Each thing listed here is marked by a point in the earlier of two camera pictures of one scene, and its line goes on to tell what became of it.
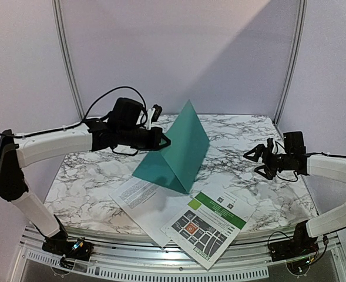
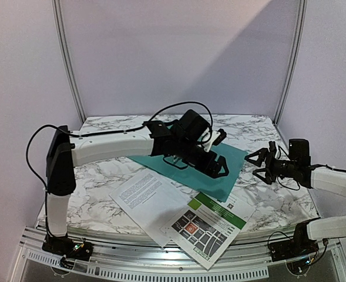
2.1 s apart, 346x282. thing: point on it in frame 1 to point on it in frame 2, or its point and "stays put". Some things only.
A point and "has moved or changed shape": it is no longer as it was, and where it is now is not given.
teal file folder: x=177 y=165 has moved or changed shape
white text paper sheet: x=151 y=204 stays put
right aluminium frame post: x=303 y=6 stays put
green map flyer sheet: x=206 y=226 stays put
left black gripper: x=154 y=144 to x=213 y=172
